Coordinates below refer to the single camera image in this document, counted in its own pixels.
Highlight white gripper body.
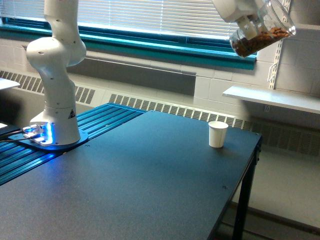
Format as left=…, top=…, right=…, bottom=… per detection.
left=212, top=0, right=265, bottom=23

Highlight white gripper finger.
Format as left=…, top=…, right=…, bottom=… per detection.
left=237, top=16, right=258, bottom=39

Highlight clear plastic cup with nuts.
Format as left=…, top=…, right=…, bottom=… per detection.
left=229, top=0, right=296, bottom=58

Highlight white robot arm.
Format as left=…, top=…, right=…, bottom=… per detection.
left=24, top=0, right=87, bottom=148

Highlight white window blinds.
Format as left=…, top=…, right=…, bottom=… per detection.
left=0, top=0, right=238, bottom=41

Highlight white paper cup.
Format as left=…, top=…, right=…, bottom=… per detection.
left=208, top=121, right=229, bottom=148

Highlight white baseboard heater grille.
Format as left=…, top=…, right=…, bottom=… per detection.
left=0, top=69, right=320, bottom=157

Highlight black table leg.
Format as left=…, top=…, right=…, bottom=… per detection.
left=232, top=136, right=263, bottom=240

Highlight white desk corner left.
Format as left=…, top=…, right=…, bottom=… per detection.
left=0, top=78, right=20, bottom=90

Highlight teal window frame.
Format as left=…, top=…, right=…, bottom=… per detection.
left=0, top=16, right=257, bottom=70

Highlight white shelf bracket rail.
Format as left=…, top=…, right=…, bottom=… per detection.
left=267, top=0, right=291, bottom=90

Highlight white upper wall shelf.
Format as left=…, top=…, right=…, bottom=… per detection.
left=295, top=23, right=320, bottom=31

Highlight white wall shelf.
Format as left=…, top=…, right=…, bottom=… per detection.
left=222, top=85, right=320, bottom=114
left=295, top=23, right=320, bottom=31

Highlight dark round robot base plate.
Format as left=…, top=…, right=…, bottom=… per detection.
left=7, top=129, right=90, bottom=152

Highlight black cable at base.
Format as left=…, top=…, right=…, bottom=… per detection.
left=0, top=127, right=28, bottom=143

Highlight blue aluminium rail platform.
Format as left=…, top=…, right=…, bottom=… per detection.
left=0, top=103, right=146, bottom=185

